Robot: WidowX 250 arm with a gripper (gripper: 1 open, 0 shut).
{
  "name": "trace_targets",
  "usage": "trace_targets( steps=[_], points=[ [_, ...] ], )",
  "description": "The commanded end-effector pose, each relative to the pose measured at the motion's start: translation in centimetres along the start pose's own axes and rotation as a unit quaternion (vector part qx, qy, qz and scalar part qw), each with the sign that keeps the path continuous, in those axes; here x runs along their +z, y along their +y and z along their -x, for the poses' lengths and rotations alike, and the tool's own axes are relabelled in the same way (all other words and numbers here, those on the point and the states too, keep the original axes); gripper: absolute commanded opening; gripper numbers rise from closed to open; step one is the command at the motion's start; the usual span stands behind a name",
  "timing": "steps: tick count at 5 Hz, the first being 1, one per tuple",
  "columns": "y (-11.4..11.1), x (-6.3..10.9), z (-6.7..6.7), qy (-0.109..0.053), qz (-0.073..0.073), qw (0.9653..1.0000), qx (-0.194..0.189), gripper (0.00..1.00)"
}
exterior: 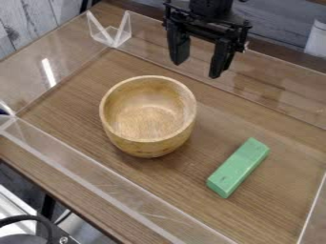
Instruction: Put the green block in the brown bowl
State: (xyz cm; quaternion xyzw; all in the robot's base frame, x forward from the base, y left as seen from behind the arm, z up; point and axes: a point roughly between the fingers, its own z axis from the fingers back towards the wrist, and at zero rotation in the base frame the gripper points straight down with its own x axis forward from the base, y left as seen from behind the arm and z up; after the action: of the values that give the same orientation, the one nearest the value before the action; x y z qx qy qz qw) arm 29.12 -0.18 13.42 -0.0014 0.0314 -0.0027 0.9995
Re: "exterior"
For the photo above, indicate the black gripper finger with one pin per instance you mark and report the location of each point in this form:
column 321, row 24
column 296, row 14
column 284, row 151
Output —
column 223, row 57
column 180, row 42

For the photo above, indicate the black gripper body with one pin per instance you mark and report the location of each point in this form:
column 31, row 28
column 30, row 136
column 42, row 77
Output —
column 209, row 20

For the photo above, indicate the green rectangular block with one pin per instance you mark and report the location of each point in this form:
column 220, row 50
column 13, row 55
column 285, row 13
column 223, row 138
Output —
column 236, row 169

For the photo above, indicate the light wooden bowl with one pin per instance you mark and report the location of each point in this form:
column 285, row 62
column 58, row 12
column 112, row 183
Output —
column 148, row 114

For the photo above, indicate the white cylindrical container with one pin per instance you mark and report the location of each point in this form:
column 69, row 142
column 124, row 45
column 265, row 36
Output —
column 316, row 45

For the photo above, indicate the black table leg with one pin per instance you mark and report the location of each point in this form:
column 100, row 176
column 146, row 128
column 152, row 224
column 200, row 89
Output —
column 48, row 208

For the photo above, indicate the clear acrylic tray enclosure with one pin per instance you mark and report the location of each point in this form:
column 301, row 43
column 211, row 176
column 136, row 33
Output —
column 153, row 201

